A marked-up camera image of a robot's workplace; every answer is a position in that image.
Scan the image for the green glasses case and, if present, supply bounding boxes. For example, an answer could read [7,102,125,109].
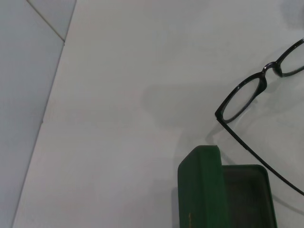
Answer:
[177,144,278,228]

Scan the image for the black glasses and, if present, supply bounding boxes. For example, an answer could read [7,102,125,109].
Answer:
[215,38,304,197]

